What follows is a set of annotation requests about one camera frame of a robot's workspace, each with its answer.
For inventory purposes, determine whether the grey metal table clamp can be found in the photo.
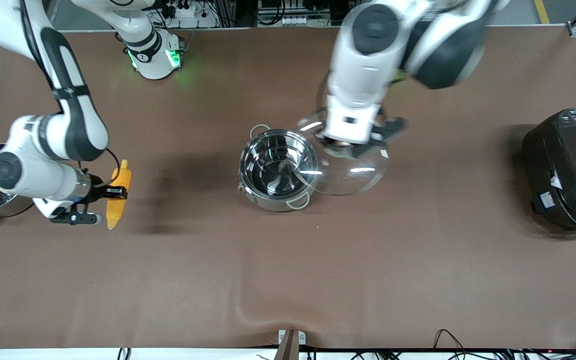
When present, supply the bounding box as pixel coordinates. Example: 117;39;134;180
274;329;307;360

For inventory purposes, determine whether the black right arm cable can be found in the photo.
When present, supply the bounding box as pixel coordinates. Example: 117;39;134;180
18;0;122;191

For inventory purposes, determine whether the power strip with black plugs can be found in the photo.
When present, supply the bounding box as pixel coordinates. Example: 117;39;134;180
160;0;200;19

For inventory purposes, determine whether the yellow corn cob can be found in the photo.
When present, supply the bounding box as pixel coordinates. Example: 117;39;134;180
106;159;132;231

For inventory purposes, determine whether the glass pot lid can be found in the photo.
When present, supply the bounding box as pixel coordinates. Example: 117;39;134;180
296;107;390;197

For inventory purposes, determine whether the brown table cover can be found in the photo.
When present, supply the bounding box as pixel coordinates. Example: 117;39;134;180
0;25;576;350

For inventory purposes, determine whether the black rice cooker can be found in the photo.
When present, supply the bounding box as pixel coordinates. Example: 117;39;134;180
521;107;576;237

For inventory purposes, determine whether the grey-green steel cooking pot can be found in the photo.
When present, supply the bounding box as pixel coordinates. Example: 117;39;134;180
238;124;320;213

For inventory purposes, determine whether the black looped floor cable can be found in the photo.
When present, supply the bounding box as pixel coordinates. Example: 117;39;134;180
433;328;470;360

